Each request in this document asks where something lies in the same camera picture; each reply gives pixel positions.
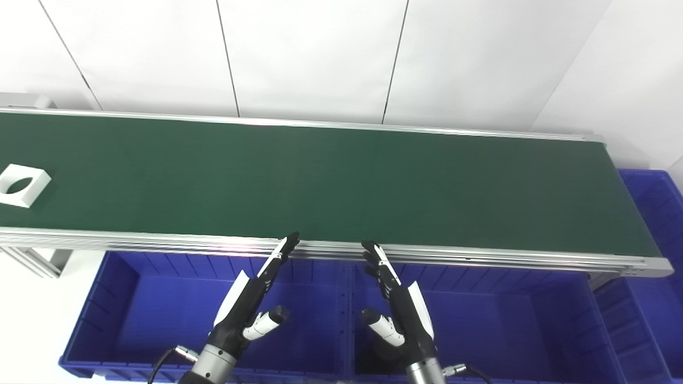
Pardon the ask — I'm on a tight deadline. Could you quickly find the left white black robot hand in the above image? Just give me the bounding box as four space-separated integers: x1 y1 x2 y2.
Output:
211 231 300 357

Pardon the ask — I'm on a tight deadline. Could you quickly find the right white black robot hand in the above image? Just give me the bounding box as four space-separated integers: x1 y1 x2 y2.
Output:
361 240 439 367

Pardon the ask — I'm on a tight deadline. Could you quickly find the white square part round hole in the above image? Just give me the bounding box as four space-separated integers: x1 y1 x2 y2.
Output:
0 164 52 208

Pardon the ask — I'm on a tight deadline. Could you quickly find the blue plastic bin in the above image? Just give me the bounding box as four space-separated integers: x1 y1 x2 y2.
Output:
59 251 354 382
592 169 683 384
350 259 626 384

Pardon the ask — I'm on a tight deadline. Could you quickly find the green conveyor belt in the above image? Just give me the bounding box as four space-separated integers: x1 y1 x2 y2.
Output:
0 107 674 278
0 112 662 258

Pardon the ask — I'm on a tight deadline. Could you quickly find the aluminium conveyor leg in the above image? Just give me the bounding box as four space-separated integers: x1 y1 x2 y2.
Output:
0 246 73 279

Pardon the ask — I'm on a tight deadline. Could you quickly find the grey conveyor end box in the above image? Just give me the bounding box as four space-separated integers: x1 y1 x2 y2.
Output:
0 92 57 110

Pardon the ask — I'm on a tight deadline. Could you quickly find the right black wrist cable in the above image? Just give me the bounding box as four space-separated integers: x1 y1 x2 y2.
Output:
442 363 494 384

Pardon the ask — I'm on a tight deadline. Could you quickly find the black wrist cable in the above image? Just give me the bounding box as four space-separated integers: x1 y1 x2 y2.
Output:
148 345 201 384
442 363 494 384

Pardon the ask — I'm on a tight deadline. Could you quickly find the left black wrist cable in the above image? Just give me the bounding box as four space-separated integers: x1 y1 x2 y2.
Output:
148 345 201 384

